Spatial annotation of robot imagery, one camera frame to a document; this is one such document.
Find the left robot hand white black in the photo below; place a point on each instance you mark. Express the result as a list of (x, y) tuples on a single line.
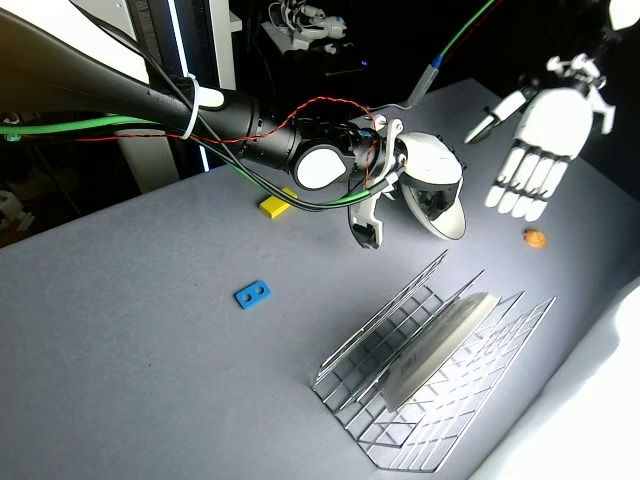
[(552, 125)]

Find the orange swirl cookie toy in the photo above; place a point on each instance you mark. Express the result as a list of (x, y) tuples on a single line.
[(536, 239)]

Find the grey plug blue tip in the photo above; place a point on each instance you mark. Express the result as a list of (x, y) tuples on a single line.
[(424, 82)]

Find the black box blue light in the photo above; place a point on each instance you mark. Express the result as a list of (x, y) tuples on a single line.
[(347, 62)]

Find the white gadget in background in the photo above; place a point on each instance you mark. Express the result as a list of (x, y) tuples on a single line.
[(305, 35)]

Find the yellow rectangular block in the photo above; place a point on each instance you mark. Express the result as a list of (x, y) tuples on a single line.
[(272, 206)]

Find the blue block with two holes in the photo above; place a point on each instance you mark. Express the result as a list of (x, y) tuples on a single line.
[(252, 295)]

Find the white robot column blue strip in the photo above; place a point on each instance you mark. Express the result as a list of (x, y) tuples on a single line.
[(150, 160)]

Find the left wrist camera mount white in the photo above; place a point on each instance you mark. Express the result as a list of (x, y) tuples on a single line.
[(606, 112)]

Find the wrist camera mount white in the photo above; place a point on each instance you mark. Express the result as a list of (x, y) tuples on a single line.
[(606, 112), (365, 220)]

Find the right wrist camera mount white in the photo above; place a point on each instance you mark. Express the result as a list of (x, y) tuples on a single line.
[(365, 220)]

